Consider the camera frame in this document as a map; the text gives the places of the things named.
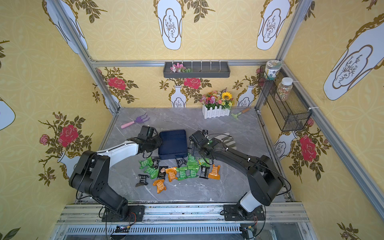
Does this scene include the pink flowers on shelf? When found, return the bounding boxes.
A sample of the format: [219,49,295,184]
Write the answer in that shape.
[170,63,192,73]

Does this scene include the green rake with wooden handle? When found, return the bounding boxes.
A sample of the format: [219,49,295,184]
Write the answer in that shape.
[231,108,251,120]

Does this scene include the small circuit board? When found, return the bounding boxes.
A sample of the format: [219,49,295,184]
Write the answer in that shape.
[115,225,131,234]

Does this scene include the clear jar with white lid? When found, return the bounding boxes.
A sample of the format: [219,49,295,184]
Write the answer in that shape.
[275,77,293,102]

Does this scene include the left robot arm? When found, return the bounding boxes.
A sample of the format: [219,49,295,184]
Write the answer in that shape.
[69,126,162,221]

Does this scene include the jar with printed label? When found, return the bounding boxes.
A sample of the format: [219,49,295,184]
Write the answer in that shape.
[264,60,283,81]

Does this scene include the black wire mesh basket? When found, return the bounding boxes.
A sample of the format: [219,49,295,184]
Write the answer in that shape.
[258,66,312,132]

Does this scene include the green cookie packet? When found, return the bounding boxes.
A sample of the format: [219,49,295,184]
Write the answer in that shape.
[187,154,199,167]
[140,157,154,169]
[188,166,200,178]
[198,158,211,168]
[176,166,188,181]
[145,167,159,180]

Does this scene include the black checkered cookie packet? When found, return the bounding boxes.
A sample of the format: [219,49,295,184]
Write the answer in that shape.
[135,174,150,188]

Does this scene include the orange cookie packet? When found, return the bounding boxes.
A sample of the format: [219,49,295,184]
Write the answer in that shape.
[166,167,178,183]
[153,179,167,194]
[208,165,221,180]

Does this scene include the dark blue storage box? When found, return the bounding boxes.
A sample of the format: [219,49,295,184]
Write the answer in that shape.
[158,130,188,160]

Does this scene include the grey wall shelf tray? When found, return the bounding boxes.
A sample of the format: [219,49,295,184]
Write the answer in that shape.
[163,60,231,79]

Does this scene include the small checkered black packet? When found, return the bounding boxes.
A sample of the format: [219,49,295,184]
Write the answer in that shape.
[152,157,161,169]

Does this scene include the pink and purple garden rake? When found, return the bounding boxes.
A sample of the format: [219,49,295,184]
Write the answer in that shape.
[121,114,150,129]

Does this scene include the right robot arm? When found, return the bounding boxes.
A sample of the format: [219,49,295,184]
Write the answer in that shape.
[189,131,292,221]

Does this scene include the white and green garden glove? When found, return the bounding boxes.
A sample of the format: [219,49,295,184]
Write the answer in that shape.
[215,133,237,150]

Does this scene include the white picket fence flower planter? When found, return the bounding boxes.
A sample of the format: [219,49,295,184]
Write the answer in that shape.
[200,91,234,119]

